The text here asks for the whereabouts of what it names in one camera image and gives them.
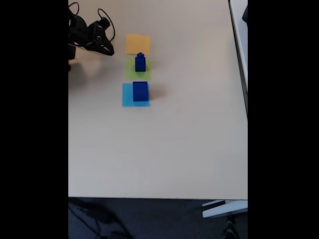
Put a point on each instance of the small blue cube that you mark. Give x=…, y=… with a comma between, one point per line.
x=140, y=55

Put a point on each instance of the medium blue cube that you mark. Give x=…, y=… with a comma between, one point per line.
x=140, y=65

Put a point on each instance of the large blue cube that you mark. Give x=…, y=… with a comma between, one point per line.
x=140, y=92

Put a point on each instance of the orange paper square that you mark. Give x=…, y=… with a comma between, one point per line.
x=134, y=43

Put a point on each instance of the green paper square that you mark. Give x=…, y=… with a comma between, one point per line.
x=129, y=72

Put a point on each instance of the light blue paper square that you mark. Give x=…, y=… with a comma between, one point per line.
x=127, y=95

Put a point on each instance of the white neighbouring table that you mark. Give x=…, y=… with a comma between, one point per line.
x=239, y=25

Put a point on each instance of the dark blue object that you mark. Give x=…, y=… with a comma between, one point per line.
x=245, y=13

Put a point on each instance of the white table foot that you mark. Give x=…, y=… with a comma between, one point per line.
x=224, y=210

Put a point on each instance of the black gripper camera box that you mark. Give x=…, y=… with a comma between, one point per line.
x=104, y=23

